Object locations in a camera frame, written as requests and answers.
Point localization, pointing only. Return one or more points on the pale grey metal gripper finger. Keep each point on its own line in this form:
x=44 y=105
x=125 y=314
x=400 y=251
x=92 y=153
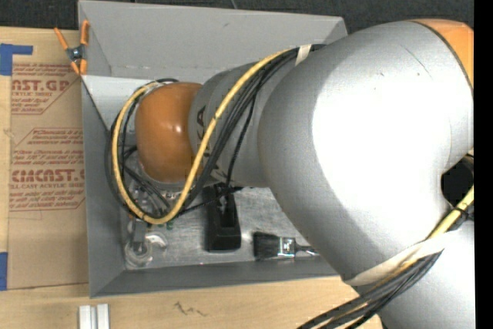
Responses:
x=138 y=237

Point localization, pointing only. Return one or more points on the grey metal bin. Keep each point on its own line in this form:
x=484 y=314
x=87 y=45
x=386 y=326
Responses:
x=161 y=38

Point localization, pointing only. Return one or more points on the clear glass cup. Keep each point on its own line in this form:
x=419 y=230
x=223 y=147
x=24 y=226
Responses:
x=135 y=258

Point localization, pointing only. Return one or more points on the black bristle paintbrush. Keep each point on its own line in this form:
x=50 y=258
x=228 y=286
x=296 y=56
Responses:
x=265 y=246

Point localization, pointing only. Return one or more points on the black plastic block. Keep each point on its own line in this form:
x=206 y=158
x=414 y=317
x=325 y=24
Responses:
x=223 y=233

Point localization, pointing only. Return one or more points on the brown cardboard board with red print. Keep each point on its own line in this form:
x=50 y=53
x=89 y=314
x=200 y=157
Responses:
x=42 y=242

